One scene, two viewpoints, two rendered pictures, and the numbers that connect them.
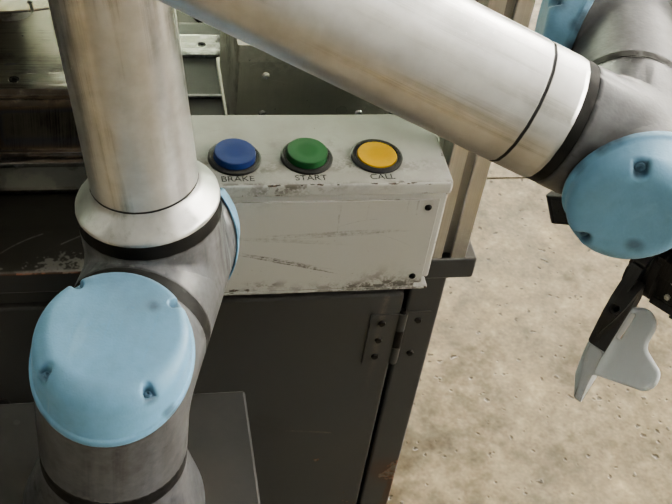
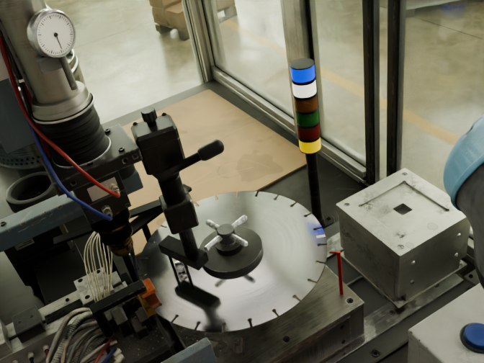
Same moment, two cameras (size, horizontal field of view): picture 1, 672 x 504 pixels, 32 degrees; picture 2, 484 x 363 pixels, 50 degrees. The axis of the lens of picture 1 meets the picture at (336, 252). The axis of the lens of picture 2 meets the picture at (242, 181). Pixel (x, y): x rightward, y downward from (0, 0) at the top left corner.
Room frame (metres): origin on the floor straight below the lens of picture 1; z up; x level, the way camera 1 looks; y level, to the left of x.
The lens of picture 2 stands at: (0.46, 0.45, 1.58)
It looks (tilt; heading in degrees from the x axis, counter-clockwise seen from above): 37 degrees down; 354
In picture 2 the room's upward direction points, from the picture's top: 12 degrees counter-clockwise
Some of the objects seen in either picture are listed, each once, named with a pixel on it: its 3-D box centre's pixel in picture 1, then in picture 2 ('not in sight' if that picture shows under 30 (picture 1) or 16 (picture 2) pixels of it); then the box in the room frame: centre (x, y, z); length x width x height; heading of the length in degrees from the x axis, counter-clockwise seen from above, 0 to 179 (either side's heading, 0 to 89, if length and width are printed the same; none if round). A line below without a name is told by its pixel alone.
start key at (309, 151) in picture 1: (306, 157); not in sight; (0.88, 0.04, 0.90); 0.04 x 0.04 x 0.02
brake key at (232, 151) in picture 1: (234, 158); (478, 338); (0.86, 0.11, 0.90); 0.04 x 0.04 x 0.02
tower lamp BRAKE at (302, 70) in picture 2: not in sight; (302, 70); (1.32, 0.20, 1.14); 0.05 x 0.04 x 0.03; 16
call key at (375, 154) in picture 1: (375, 161); not in sight; (0.89, -0.02, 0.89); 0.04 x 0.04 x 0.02
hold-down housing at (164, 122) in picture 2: not in sight; (166, 172); (1.07, 0.48, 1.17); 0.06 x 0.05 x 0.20; 97
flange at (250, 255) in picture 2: not in sight; (229, 246); (1.12, 0.42, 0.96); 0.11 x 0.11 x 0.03
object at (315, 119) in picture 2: not in sight; (307, 114); (1.32, 0.20, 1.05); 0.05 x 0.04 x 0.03; 16
